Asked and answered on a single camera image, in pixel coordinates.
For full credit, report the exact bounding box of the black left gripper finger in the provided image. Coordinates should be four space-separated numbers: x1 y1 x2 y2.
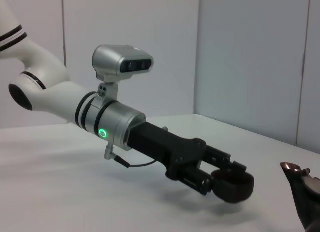
176 163 215 195
203 144 248 174

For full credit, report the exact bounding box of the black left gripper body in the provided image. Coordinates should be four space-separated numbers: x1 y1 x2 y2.
126 121 208 180

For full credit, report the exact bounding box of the dark brown teacup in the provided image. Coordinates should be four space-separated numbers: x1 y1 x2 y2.
211 168 255 204

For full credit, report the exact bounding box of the black round teapot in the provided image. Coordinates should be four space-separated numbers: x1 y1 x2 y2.
279 161 320 232

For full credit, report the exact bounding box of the left arm connector cable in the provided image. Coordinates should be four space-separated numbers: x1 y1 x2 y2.
103 141 167 169

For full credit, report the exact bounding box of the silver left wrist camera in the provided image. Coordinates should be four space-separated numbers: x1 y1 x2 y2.
92 44 155 104

